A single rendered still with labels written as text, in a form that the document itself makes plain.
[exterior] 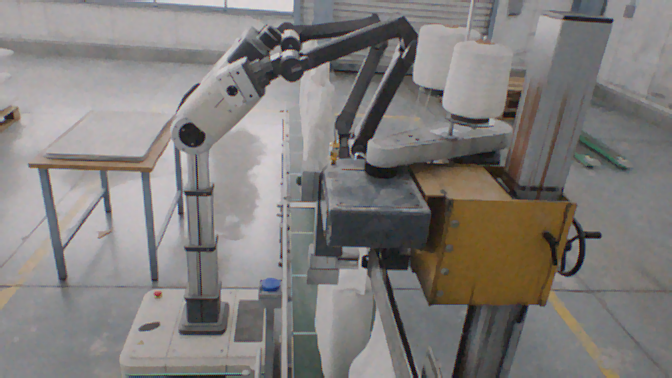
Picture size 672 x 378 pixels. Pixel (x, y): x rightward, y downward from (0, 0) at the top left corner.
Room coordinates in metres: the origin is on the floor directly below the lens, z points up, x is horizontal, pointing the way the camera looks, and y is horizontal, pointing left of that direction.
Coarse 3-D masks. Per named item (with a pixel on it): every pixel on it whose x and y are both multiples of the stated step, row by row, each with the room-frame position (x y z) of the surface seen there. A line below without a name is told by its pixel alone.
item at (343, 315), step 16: (352, 272) 1.46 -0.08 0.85; (320, 288) 1.59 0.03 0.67; (336, 288) 1.41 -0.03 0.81; (352, 288) 1.40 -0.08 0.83; (368, 288) 1.41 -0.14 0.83; (320, 304) 1.56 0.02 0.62; (336, 304) 1.39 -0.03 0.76; (352, 304) 1.38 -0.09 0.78; (368, 304) 1.40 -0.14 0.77; (320, 320) 1.54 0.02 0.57; (336, 320) 1.38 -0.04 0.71; (352, 320) 1.37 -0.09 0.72; (368, 320) 1.39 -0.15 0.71; (320, 336) 1.52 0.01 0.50; (336, 336) 1.37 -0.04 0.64; (352, 336) 1.37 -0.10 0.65; (368, 336) 1.39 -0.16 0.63; (320, 352) 1.51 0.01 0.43; (336, 352) 1.37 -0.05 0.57; (352, 352) 1.37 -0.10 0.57; (336, 368) 1.36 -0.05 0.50
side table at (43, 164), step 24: (168, 144) 2.83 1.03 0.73; (48, 168) 2.35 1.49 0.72; (72, 168) 2.37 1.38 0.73; (96, 168) 2.38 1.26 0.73; (120, 168) 2.40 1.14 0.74; (144, 168) 2.41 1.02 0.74; (48, 192) 2.38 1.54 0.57; (144, 192) 2.45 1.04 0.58; (48, 216) 2.38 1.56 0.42; (168, 216) 2.89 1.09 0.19
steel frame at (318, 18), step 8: (320, 0) 8.31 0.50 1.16; (328, 0) 8.33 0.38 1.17; (576, 0) 9.26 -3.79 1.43; (584, 0) 9.19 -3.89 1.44; (592, 0) 8.87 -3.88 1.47; (600, 0) 8.88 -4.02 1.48; (320, 8) 8.30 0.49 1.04; (328, 8) 8.33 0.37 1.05; (576, 8) 9.26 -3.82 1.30; (584, 8) 8.86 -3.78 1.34; (592, 8) 8.87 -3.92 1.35; (600, 8) 8.89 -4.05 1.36; (320, 16) 8.31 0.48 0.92; (328, 16) 8.32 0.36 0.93; (312, 24) 8.69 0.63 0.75; (320, 40) 8.31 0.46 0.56; (328, 40) 8.32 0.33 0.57
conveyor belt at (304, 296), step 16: (304, 208) 2.81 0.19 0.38; (304, 224) 2.61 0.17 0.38; (304, 240) 2.42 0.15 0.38; (304, 256) 2.26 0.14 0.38; (304, 272) 2.12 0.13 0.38; (304, 288) 1.98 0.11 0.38; (304, 304) 1.86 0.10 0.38; (304, 320) 1.75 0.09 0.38; (304, 336) 1.65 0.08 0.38; (304, 352) 1.56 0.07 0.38; (304, 368) 1.47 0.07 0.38; (320, 368) 1.48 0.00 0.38
